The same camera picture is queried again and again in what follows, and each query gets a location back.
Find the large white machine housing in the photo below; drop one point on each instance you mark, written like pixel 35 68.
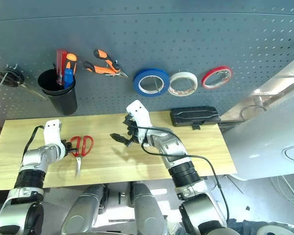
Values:
pixel 259 142

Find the black plastic tool case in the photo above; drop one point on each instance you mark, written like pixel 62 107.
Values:
pixel 196 115

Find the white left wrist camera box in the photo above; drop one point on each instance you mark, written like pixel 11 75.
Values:
pixel 52 132

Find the grey metal pegboard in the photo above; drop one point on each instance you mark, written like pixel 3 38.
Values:
pixel 186 36

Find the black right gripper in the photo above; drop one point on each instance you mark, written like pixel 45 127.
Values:
pixel 133 132

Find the white tape roll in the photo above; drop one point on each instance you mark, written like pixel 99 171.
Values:
pixel 181 93

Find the black plastic cup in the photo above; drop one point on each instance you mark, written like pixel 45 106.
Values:
pixel 63 105

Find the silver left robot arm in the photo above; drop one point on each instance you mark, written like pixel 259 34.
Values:
pixel 36 156

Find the blue tape roll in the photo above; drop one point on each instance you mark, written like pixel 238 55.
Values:
pixel 136 84

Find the person in blue jeans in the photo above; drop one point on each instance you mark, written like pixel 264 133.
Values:
pixel 245 224

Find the silver robot leg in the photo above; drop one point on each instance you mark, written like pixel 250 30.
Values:
pixel 147 210
pixel 83 210

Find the silver right robot leg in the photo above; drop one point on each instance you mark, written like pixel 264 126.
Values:
pixel 147 210

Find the red tape roll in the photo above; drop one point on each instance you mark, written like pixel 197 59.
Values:
pixel 204 80

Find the silver double peg hook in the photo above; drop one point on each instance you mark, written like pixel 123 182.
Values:
pixel 3 79

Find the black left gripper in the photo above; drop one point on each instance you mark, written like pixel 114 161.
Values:
pixel 66 147

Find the orange black needle-nose pliers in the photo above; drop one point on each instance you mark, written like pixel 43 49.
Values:
pixel 100 69

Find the silver left robot leg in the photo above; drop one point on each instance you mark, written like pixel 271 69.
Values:
pixel 83 210

